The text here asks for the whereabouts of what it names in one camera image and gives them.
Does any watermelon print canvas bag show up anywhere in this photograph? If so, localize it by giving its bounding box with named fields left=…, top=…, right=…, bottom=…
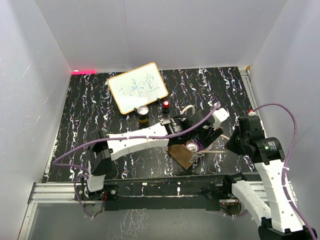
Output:
left=166, top=104, right=231, bottom=170

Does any black beverage can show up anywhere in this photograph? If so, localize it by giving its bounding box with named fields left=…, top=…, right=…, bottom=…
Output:
left=137, top=105, right=149, bottom=124

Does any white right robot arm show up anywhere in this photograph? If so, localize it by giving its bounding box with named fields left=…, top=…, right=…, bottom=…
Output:
left=222, top=115, right=317, bottom=240

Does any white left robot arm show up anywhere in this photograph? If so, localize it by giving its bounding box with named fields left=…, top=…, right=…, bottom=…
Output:
left=85, top=108, right=230, bottom=200

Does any purple soda can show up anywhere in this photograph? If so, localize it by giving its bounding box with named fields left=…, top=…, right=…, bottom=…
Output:
left=185, top=140, right=199, bottom=153

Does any red capped black bottle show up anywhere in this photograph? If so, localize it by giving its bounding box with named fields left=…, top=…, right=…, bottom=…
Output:
left=162, top=100, right=170, bottom=114

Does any pink tape strip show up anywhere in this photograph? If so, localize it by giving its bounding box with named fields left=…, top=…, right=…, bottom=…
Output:
left=71, top=70, right=97, bottom=75

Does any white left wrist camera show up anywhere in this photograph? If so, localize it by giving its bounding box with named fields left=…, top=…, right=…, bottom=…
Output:
left=212, top=108, right=230, bottom=129

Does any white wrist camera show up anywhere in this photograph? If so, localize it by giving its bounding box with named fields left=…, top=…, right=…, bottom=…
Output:
left=248, top=109, right=261, bottom=121
left=212, top=108, right=230, bottom=129

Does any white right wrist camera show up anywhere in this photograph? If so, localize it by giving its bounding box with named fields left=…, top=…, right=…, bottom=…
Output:
left=248, top=109, right=261, bottom=121

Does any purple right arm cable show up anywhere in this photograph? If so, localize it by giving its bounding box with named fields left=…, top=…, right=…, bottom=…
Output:
left=219, top=102, right=318, bottom=240

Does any small whiteboard with orange frame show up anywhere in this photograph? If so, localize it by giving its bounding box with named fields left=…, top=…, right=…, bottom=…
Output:
left=107, top=62, right=169, bottom=115

